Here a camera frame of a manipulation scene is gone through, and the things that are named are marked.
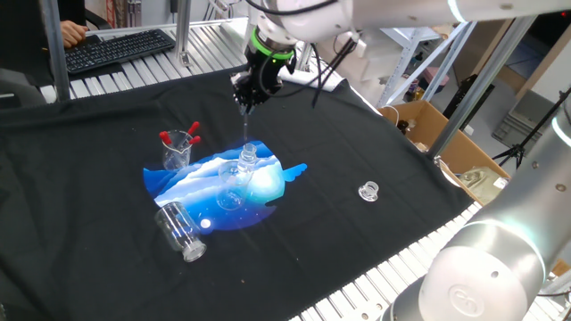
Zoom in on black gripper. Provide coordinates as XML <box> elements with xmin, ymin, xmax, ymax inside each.
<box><xmin>230</xmin><ymin>48</ymin><xmax>298</xmax><ymax>115</ymax></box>

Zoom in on small glass vial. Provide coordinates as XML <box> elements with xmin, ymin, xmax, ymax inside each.
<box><xmin>237</xmin><ymin>142</ymin><xmax>259</xmax><ymax>175</ymax></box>

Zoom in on clear glass jar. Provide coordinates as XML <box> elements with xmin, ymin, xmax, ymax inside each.
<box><xmin>153</xmin><ymin>201</ymin><xmax>208</xmax><ymax>263</ymax></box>

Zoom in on person's hand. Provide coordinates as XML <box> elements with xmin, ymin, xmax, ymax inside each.
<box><xmin>60</xmin><ymin>20</ymin><xmax>90</xmax><ymax>49</ymax></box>

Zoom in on black cloth with blue print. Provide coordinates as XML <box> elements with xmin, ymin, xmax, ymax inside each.
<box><xmin>0</xmin><ymin>61</ymin><xmax>475</xmax><ymax>321</ymax></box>

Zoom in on small glass beaker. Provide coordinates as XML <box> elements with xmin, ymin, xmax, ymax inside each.
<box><xmin>161</xmin><ymin>129</ymin><xmax>194</xmax><ymax>173</ymax></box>

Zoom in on large glass beaker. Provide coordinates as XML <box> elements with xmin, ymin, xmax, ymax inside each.
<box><xmin>216</xmin><ymin>160</ymin><xmax>254</xmax><ymax>211</ymax></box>

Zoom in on white storage crate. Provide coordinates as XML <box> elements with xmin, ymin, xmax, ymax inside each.
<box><xmin>319</xmin><ymin>39</ymin><xmax>393</xmax><ymax>95</ymax></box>

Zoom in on black computer keyboard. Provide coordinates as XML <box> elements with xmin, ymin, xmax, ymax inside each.
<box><xmin>64</xmin><ymin>29</ymin><xmax>177</xmax><ymax>75</ymax></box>

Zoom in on clear glass stopper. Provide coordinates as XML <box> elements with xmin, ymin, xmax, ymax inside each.
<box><xmin>357</xmin><ymin>180</ymin><xmax>380</xmax><ymax>203</ymax></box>

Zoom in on white metal shelf rack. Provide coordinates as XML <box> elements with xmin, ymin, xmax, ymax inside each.
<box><xmin>377</xmin><ymin>26</ymin><xmax>478</xmax><ymax>108</ymax></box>

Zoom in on black office chair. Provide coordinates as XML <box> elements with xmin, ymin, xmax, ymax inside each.
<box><xmin>85</xmin><ymin>8</ymin><xmax>112</xmax><ymax>31</ymax></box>

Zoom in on brown cardboard box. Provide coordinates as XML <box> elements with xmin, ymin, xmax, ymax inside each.
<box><xmin>377</xmin><ymin>100</ymin><xmax>509</xmax><ymax>204</ymax></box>

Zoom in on pink box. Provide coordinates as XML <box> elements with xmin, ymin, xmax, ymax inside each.
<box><xmin>421</xmin><ymin>66</ymin><xmax>450</xmax><ymax>88</ymax></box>

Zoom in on black case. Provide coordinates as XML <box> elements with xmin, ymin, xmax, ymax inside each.
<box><xmin>443</xmin><ymin>73</ymin><xmax>495</xmax><ymax>130</ymax></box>

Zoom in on grey plastic bag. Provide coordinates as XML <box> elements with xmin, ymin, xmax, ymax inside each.
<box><xmin>459</xmin><ymin>167</ymin><xmax>509</xmax><ymax>202</ymax></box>

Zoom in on grey plastic crate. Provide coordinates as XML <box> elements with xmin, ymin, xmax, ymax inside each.
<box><xmin>492</xmin><ymin>91</ymin><xmax>543</xmax><ymax>144</ymax></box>

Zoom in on black tripod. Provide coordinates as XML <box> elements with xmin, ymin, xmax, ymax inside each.
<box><xmin>492</xmin><ymin>86</ymin><xmax>571</xmax><ymax>167</ymax></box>

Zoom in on aluminium frame post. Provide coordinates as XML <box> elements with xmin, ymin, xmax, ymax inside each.
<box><xmin>296</xmin><ymin>42</ymin><xmax>313</xmax><ymax>72</ymax></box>
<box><xmin>426</xmin><ymin>16</ymin><xmax>536</xmax><ymax>158</ymax></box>
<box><xmin>38</xmin><ymin>0</ymin><xmax>71</xmax><ymax>103</ymax></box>
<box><xmin>173</xmin><ymin>0</ymin><xmax>193</xmax><ymax>66</ymax></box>

